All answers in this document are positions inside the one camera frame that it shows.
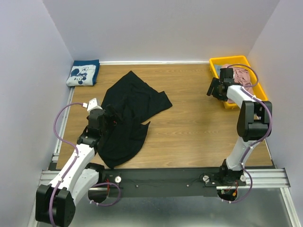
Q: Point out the aluminium frame rail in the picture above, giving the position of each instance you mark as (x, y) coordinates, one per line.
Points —
(256, 178)

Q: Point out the pink t-shirt in bin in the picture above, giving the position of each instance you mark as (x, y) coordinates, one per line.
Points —
(240, 75)

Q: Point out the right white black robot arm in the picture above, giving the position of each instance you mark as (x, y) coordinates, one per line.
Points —
(253, 126)

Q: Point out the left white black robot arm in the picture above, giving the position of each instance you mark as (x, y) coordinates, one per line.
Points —
(56, 202)

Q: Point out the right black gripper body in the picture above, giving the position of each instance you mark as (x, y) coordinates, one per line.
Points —
(215, 94)

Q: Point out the black t-shirt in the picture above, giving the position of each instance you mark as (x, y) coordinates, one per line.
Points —
(135, 102)

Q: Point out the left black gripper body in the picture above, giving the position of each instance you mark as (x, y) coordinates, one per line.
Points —
(111, 121)

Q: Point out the folded blue cartoon t-shirt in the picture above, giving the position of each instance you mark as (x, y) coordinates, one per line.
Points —
(83, 73)

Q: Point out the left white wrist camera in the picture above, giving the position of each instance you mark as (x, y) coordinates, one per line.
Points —
(93, 104)

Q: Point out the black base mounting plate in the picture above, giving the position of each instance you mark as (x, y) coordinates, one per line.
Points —
(172, 190)

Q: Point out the yellow plastic bin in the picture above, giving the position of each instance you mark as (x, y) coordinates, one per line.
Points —
(239, 59)

